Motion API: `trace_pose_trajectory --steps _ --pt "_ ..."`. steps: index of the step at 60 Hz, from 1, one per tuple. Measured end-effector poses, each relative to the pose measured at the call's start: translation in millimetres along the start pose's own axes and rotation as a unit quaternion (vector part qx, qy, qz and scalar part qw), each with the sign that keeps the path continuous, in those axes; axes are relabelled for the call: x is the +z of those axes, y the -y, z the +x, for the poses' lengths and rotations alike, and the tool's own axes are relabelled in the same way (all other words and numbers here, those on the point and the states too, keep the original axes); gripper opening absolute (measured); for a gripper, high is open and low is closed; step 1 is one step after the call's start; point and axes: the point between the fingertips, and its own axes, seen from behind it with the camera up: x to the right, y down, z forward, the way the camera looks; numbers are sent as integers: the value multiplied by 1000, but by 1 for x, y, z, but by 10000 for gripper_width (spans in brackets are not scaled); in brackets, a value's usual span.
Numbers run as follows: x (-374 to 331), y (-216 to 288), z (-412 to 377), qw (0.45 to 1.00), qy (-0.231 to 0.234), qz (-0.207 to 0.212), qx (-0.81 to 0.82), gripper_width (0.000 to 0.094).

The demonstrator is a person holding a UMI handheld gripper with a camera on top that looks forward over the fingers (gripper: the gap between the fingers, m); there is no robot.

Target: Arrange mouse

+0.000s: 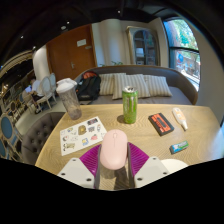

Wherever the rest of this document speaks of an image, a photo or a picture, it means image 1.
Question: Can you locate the white sticker sheet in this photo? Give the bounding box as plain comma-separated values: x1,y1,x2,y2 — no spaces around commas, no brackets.
59,116,108,157

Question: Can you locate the white tube orange label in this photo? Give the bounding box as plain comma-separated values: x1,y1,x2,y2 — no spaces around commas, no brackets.
171,107,189,131

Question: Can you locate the person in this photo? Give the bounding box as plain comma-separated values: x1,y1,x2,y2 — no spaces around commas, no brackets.
24,77,43,104

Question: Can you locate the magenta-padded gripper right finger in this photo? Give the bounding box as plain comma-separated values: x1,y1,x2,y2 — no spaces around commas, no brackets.
126,141,171,190

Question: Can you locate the green drink can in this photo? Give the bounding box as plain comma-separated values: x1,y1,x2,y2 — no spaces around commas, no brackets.
121,85,139,125

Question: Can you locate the clear plastic shaker cup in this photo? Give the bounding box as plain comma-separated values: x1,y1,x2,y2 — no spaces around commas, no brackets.
55,77,83,121

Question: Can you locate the blue oval-back chair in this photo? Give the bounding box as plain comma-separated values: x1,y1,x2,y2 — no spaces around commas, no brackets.
0,113,15,143

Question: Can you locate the arched glass door cabinet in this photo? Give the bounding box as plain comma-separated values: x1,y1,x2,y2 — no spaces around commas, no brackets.
125,25,161,67

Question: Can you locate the brown wooden door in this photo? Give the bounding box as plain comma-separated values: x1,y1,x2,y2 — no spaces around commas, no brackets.
45,23,98,82

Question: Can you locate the small green blue pack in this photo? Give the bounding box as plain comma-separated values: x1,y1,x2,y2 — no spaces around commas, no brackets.
169,140,190,155

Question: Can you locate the pink computer mouse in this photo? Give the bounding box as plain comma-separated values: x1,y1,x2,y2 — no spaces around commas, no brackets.
99,129,129,171

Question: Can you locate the grey tufted chair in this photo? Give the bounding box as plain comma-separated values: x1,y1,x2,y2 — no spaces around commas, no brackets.
20,111,66,166

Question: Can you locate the black backpack orange trim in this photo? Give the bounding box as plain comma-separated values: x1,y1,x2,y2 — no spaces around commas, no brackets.
75,71,102,102

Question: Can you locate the striped beige pillow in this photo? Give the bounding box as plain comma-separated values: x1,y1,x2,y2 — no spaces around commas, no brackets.
111,73,151,101
143,74,173,98
98,72,127,97

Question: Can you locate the grey curved sofa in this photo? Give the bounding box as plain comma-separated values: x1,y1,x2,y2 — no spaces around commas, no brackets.
73,64,199,106

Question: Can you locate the black box orange print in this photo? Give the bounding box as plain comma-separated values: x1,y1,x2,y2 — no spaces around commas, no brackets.
147,112,175,137

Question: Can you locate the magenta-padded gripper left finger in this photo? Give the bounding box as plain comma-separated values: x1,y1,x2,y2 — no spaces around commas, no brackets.
56,143,102,190

